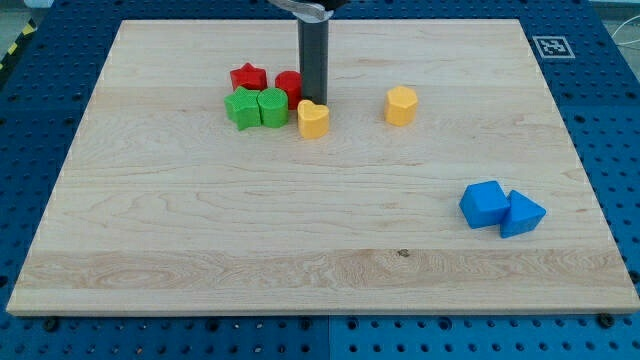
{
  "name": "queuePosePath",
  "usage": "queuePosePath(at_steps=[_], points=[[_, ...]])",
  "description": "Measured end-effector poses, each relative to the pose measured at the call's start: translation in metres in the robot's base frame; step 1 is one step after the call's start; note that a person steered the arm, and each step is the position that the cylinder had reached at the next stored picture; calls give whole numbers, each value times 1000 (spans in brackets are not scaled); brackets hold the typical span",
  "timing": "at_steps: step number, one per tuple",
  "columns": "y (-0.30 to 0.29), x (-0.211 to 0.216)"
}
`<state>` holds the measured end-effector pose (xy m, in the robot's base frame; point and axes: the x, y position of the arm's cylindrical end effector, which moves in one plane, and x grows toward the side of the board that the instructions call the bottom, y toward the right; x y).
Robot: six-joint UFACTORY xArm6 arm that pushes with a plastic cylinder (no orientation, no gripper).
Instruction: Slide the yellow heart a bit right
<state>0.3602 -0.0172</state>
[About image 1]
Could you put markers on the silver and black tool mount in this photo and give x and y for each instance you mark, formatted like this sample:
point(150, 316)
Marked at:
point(310, 11)

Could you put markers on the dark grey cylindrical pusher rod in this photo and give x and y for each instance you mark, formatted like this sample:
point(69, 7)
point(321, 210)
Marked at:
point(313, 40)

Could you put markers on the yellow heart block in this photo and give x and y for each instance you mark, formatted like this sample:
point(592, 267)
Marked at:
point(313, 119)

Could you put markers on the red cylinder block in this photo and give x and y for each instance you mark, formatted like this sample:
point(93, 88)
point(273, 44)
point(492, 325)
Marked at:
point(291, 83)

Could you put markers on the red star block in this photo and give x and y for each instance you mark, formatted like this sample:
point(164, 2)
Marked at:
point(249, 77)

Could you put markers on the green cylinder block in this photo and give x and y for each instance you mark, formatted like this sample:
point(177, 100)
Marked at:
point(273, 106)

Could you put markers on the green star block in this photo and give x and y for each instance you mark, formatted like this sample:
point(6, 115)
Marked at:
point(242, 108)

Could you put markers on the yellow hexagon block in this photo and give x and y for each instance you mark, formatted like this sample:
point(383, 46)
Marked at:
point(400, 105)

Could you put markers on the light wooden board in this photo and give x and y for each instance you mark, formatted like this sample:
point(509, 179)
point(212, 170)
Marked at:
point(164, 208)

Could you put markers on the blue cube block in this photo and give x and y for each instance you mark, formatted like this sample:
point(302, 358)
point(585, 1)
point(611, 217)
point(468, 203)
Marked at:
point(484, 204)

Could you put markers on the white fiducial marker tag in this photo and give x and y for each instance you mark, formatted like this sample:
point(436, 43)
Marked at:
point(553, 47)

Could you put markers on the blue triangular prism block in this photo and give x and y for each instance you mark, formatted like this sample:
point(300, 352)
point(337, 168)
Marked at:
point(523, 216)

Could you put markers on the yellow black hazard tape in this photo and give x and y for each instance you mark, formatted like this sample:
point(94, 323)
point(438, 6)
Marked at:
point(18, 46)

